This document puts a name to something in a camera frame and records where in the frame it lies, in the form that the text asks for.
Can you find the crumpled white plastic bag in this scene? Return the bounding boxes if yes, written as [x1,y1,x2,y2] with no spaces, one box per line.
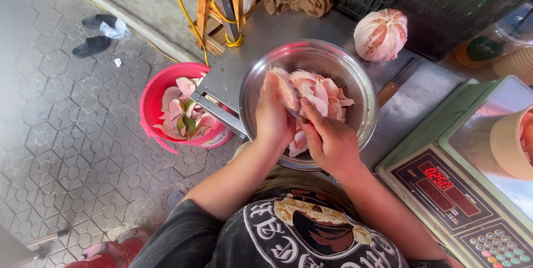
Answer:
[99,18,132,41]

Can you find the black slipper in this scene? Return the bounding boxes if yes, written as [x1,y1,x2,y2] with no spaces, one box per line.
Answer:
[72,35,112,59]
[81,14,118,30]

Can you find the stack of beige paper cups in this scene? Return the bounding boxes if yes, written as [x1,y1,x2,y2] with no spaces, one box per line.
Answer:
[492,46,533,86]

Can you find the thin yellow cord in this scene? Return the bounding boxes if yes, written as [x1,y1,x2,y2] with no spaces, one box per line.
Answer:
[37,0,180,64]

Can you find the pile of pomelo pieces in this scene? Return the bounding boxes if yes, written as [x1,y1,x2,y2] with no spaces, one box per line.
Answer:
[266,67,355,158]

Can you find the person's right hand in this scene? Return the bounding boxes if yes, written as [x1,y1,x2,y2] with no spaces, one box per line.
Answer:
[300,97,363,178]

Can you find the peeled whole pomelo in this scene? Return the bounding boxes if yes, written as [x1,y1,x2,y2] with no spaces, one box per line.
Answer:
[353,8,409,62]

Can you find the pink plastic bucket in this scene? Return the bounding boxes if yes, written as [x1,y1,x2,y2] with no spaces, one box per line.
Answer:
[139,62,235,155]

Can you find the green electronic scale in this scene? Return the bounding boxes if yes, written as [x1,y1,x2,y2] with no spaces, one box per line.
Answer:
[374,75,533,268]

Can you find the steel colander bowl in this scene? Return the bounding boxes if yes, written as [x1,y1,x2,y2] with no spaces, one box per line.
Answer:
[239,39,379,172]

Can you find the wooden frame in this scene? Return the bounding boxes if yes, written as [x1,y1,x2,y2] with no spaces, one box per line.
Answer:
[175,0,264,59]

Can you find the black printed shirt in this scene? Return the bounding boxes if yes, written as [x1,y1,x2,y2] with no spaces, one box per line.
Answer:
[129,186,455,268]

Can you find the heap of pomelo peels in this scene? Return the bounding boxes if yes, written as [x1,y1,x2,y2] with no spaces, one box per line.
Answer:
[152,76,219,140]

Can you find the wooden handled knife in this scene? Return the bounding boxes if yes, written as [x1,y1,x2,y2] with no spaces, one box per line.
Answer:
[377,57,422,109]

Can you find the beige paper cup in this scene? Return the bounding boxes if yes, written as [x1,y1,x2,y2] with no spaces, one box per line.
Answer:
[490,105,533,182]

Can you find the thick yellow cable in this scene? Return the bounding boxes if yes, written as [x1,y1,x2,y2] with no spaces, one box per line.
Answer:
[161,0,245,67]

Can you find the clear plastic cup green label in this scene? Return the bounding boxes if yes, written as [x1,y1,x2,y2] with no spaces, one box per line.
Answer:
[453,36,507,69]

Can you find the pink pomelo segment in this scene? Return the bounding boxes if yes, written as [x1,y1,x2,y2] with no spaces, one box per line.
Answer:
[271,67,330,118]

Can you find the clear domed plastic cup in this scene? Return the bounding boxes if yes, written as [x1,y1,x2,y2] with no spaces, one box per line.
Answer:
[495,3,533,49]

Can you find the black plastic crate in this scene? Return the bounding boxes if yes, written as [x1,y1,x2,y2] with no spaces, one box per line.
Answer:
[311,0,533,61]

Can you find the pomelo flesh in cup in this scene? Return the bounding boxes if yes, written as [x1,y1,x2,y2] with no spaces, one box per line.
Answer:
[519,111,533,165]

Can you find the person's left hand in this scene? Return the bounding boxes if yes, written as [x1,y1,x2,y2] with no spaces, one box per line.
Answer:
[255,70,298,149]

